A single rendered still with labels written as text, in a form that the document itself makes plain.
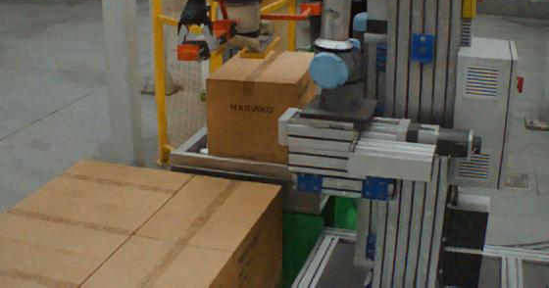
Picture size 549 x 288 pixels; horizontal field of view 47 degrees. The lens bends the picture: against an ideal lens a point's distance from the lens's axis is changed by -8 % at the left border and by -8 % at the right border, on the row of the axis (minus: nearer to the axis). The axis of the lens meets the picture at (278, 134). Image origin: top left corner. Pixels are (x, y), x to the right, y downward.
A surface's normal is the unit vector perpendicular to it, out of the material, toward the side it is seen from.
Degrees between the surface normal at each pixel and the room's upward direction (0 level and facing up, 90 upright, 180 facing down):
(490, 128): 90
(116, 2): 88
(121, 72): 92
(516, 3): 90
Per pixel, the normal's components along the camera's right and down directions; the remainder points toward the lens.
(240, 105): -0.22, 0.33
